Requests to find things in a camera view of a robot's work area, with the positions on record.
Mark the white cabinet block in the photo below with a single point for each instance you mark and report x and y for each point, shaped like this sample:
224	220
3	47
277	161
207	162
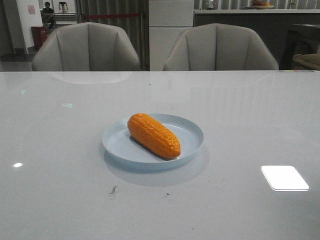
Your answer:
167	19

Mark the dark counter with white top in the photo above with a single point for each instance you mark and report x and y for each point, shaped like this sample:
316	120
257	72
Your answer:
272	25

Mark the red waste bin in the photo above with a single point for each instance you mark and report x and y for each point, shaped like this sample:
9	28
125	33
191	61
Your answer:
39	36

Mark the fruit bowl on counter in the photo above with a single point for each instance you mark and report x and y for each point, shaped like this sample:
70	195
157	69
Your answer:
261	5

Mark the light blue round plate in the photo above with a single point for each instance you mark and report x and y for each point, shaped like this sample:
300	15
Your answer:
124	149

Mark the seated person in black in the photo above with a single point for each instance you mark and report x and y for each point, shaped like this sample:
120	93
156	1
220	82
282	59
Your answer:
47	14

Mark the right grey upholstered chair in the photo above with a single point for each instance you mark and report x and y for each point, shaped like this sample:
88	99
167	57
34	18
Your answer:
220	47

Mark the grey upholstered chair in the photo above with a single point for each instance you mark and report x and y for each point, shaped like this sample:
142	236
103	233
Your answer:
220	47
87	46

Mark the dark wooden chair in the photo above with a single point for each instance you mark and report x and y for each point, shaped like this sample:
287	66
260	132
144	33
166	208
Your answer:
301	39

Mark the red barrier belt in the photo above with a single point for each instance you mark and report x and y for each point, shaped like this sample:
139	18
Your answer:
112	16

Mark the left grey upholstered chair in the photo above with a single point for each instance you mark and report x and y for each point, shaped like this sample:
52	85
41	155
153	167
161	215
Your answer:
87	46

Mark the orange plastic corn cob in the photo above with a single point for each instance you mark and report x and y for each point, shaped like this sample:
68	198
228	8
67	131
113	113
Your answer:
154	135

